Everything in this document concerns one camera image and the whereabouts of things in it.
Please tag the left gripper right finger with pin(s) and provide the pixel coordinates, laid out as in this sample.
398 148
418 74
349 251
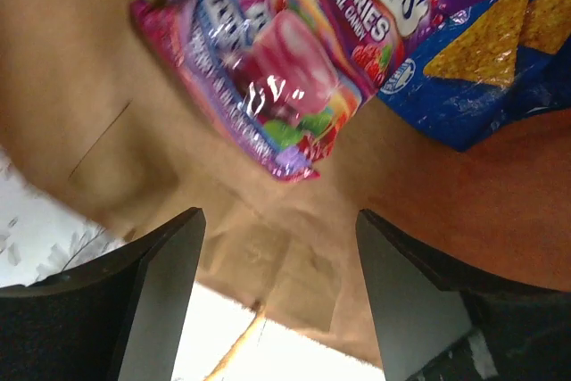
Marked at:
438 318

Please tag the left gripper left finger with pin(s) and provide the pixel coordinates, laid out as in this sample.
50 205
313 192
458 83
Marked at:
117 317

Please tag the red paper bag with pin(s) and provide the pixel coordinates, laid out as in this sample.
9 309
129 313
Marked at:
90 116

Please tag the blue tortilla chips bag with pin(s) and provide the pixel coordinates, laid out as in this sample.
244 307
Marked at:
494 63

